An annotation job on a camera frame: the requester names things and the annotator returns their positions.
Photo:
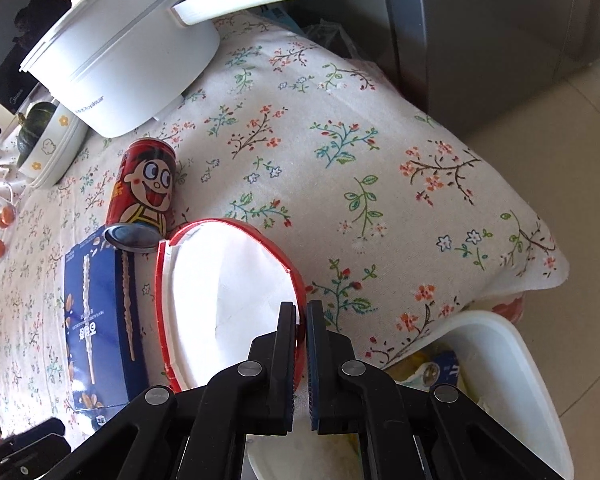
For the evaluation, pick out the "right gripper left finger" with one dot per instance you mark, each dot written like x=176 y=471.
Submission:
x=199 y=433

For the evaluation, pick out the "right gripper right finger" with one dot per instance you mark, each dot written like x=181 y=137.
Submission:
x=405 y=433

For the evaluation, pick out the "red instant noodle lid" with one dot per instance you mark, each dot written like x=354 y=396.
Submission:
x=219 y=284

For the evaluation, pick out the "blue biscuit stick box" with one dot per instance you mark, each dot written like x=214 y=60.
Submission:
x=106 y=361

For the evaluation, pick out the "white trash bin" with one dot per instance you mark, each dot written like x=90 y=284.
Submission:
x=497 y=372

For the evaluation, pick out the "floral tablecloth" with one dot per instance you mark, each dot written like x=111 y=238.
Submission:
x=393 y=223

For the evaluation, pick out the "red cartoon milk can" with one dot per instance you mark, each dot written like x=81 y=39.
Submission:
x=137 y=216

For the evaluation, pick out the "white stacked plates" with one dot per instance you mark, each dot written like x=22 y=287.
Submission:
x=55 y=152

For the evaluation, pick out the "white bowl with flowers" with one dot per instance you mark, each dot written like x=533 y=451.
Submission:
x=60 y=117

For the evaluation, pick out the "dark green pumpkin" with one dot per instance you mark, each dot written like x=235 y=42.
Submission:
x=32 y=127

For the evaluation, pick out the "white electric cooking pot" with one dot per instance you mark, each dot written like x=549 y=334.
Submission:
x=117 y=63

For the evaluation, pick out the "dark grey refrigerator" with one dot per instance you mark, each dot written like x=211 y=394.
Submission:
x=466 y=62

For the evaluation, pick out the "black microwave oven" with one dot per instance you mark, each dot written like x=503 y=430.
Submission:
x=10 y=25

